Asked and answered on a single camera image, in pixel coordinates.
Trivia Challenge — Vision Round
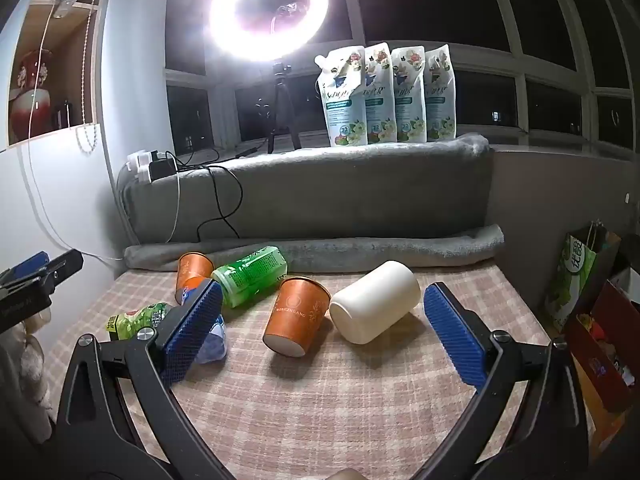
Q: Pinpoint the red and white vase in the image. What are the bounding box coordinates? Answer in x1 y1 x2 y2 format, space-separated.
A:
8 50 52 144

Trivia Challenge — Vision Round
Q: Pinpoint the green label drink bottle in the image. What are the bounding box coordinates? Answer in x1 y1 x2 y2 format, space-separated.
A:
104 302 174 343

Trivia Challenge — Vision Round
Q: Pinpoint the black charger plug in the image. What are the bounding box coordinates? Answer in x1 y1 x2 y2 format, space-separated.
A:
148 157 177 181

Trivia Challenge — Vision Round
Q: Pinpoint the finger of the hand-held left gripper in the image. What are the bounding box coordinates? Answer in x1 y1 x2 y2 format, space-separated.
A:
20 250 84 297
0 251 50 288

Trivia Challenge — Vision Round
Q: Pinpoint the green paper bag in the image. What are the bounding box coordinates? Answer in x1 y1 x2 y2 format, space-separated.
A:
543 220 622 335

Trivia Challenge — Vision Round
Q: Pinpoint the red cardboard box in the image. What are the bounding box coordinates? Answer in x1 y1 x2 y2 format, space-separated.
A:
564 279 640 415

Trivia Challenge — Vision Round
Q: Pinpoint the short white cable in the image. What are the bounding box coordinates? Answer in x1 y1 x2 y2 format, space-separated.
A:
166 170 182 244

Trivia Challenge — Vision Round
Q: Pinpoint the white power strip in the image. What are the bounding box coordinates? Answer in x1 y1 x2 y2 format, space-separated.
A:
125 148 162 184

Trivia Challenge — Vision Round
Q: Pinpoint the white cup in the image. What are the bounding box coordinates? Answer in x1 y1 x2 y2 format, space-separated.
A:
329 260 421 345

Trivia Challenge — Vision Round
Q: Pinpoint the clear plastic bottle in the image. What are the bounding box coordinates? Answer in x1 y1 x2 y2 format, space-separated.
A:
194 313 229 365

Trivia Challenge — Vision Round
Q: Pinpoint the black cable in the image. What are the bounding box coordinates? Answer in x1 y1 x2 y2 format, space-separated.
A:
169 142 263 242

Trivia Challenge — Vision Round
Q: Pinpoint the beige fluffy cloth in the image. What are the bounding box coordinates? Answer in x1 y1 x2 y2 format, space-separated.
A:
0 307 55 433

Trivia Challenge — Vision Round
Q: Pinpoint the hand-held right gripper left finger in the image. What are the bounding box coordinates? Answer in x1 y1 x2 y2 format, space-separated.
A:
55 280 236 480

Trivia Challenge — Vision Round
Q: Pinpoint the black tripod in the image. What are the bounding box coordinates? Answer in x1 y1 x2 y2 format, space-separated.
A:
266 61 303 154

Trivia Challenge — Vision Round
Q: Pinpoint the green drink can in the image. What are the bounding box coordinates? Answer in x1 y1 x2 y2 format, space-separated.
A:
210 245 289 309

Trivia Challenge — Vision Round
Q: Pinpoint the ring light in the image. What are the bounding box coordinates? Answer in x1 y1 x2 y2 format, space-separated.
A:
208 0 331 65

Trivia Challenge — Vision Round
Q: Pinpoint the white bead cord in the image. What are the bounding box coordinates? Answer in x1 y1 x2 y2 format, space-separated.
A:
74 6 102 154

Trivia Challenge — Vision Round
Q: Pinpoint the long white cable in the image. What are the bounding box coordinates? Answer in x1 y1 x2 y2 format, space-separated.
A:
26 9 126 262

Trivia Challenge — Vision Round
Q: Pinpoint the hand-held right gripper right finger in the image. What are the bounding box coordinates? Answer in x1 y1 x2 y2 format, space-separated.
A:
423 282 589 480

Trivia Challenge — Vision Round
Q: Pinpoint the floral detergent pouch with spout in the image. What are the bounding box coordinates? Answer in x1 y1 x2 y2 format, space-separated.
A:
314 44 368 149

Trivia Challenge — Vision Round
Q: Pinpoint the orange paper cup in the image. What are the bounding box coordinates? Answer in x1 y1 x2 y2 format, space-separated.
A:
263 276 331 359
174 252 215 307

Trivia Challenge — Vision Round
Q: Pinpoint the pink checked bed sheet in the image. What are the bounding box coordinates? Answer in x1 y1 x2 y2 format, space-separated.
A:
40 264 597 480

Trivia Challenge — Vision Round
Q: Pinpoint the grey fleece blanket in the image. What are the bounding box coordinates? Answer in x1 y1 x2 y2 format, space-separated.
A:
117 132 494 257

